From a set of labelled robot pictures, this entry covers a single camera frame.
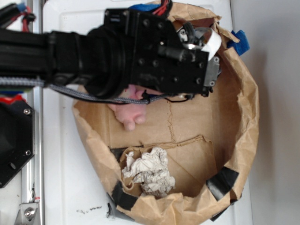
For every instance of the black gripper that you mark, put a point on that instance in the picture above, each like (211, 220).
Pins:
(161, 57)

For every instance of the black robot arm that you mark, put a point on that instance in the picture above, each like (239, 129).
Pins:
(95, 61)

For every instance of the crumpled white paper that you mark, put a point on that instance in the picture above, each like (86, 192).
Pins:
(150, 170)

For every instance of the blue tape piece top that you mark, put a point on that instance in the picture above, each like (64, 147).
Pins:
(145, 7)

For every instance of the blue tape piece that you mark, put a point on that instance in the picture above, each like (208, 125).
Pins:
(145, 7)
(242, 46)

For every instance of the pink plush bunny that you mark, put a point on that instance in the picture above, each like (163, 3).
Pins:
(131, 114)

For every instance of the blue tape piece right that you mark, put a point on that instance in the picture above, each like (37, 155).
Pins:
(242, 46)

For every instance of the black tape strip lower right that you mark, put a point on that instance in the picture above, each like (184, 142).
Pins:
(222, 182)

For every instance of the black tape strip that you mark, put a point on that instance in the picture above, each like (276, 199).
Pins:
(121, 198)
(222, 182)

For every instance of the black tape strip lower left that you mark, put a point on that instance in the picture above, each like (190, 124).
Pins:
(121, 198)

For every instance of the white plastic tray board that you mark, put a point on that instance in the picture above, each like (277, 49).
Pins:
(74, 194)

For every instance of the brown paper bag enclosure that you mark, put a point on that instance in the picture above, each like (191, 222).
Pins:
(200, 136)

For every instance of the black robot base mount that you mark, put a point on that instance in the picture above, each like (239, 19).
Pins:
(16, 138)

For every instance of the aluminium frame rail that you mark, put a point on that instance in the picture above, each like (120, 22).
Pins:
(32, 179)

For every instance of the metal corner bracket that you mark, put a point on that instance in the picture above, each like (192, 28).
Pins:
(26, 214)

